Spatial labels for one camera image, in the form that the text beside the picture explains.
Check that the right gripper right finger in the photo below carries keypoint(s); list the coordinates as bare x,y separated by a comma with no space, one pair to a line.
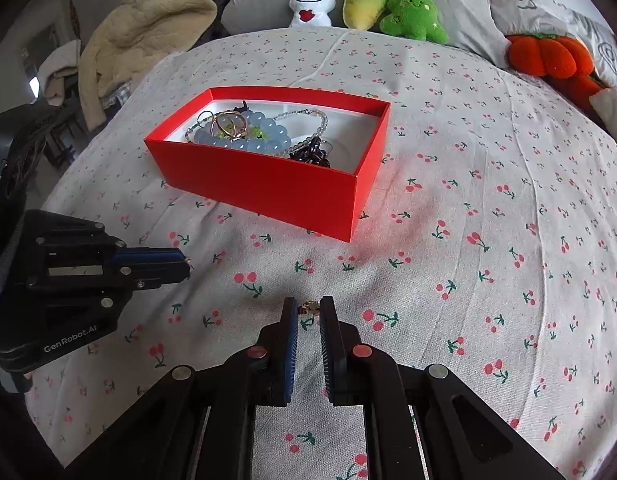
420,424

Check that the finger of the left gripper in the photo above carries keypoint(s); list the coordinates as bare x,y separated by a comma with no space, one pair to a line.
133,256
151,274

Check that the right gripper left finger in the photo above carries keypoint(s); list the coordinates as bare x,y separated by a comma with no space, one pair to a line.
199,424

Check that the small gold earring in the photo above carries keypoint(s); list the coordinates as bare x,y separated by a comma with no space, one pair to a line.
310,306

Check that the gold interlocked rings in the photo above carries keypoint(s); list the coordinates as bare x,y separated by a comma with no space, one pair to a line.
231,124

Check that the red jewelry box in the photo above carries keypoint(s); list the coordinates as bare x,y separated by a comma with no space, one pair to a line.
327,200

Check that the black bead jewelry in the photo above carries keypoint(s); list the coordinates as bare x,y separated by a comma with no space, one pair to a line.
311,151

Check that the cherry print bed sheet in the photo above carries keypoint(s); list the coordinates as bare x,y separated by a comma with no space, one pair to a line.
488,244

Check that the beige quilted blanket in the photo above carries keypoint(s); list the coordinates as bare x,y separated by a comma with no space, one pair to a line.
131,40

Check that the white plush toy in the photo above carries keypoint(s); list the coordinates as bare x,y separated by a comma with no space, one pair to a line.
312,5

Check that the deer print pillow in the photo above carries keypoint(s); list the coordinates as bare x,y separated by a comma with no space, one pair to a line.
604,103

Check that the green star plush toy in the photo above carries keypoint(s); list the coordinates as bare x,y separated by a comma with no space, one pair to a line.
413,19

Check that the orange pumpkin plush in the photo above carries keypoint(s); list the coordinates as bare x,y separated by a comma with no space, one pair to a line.
562,61

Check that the grey white pillow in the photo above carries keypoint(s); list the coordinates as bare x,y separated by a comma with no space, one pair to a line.
549,17

